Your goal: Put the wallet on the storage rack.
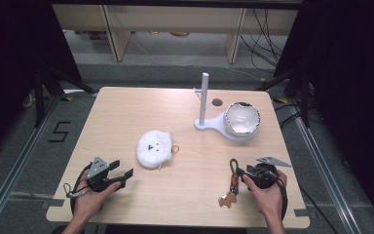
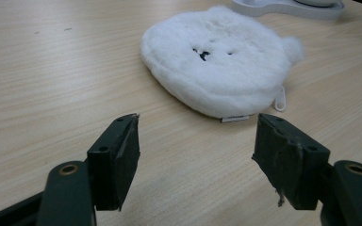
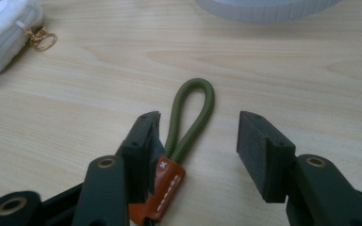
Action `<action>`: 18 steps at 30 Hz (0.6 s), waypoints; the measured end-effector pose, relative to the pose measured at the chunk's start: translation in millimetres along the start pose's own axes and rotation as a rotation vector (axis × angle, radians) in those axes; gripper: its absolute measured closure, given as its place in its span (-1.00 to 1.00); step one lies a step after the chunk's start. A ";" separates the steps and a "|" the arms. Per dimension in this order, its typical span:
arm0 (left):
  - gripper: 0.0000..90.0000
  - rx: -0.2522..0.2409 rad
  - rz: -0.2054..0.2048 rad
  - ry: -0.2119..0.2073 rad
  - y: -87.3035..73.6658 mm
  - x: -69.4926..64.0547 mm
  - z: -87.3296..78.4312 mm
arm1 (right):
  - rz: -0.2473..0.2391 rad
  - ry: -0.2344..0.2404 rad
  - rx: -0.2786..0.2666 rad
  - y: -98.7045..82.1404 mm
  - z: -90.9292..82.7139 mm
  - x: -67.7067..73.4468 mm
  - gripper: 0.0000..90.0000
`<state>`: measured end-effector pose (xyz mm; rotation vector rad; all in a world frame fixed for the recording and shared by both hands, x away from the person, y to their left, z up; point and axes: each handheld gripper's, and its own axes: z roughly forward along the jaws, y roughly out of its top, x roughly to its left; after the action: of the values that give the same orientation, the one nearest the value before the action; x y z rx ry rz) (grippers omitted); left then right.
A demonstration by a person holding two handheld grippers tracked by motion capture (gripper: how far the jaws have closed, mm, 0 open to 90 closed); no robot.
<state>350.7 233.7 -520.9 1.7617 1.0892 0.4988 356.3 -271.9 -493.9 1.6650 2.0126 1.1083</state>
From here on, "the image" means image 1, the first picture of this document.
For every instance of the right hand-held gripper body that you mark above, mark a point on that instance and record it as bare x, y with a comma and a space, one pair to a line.
264, 177

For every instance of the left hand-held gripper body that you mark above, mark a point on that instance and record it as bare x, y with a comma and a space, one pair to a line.
97, 169

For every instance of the white fluffy plush pouch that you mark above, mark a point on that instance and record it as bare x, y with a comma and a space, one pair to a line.
154, 149

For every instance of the white bowl with silver rim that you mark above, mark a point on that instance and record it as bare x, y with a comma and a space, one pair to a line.
242, 118

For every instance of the white stand with pole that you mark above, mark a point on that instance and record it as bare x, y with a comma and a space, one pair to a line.
204, 97

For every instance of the person's right hand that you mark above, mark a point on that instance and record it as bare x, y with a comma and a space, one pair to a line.
271, 201

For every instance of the person's left hand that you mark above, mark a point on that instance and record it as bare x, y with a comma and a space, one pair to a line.
87, 204

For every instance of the black metal stand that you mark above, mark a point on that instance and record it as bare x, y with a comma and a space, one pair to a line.
39, 97
303, 97

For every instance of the light wooden desk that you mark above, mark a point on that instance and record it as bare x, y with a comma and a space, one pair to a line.
120, 39

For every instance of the black curtain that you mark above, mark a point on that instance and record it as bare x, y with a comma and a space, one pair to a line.
354, 65
9, 48

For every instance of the yellow round object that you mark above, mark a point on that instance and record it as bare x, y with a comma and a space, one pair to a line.
179, 33

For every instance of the aluminium floor rail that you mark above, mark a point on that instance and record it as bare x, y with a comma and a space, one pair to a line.
19, 156
324, 172

